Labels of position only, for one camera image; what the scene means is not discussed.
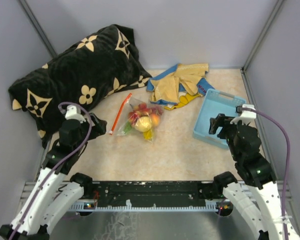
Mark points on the green grapes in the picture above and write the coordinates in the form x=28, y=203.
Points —
x=127, y=128

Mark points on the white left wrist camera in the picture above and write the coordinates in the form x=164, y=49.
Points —
x=74, y=113

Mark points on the black floral pillow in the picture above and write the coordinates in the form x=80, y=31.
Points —
x=101, y=64

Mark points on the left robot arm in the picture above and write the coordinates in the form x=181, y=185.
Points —
x=48, y=200

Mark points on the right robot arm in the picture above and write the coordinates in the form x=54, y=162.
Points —
x=264, y=211

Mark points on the red strawberries bunch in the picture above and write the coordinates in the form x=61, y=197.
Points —
x=143, y=109

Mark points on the orange peach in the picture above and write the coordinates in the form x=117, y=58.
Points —
x=155, y=119

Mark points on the light blue plastic basket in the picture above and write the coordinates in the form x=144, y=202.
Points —
x=215, y=102

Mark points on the clear zip top bag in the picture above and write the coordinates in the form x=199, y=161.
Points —
x=121, y=118

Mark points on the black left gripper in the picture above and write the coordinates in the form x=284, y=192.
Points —
x=99, y=128

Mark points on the yellow blue cartoon cloth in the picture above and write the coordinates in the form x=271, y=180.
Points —
x=179, y=85

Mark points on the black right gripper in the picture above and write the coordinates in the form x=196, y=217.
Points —
x=221, y=120

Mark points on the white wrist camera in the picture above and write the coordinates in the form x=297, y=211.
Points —
x=245, y=115
x=74, y=113

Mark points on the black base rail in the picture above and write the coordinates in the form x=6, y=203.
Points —
x=146, y=194

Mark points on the yellow banana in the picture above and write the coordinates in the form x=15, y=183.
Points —
x=149, y=135

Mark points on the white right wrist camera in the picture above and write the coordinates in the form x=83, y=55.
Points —
x=245, y=115

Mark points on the yellow pear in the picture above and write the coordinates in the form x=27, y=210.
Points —
x=143, y=124

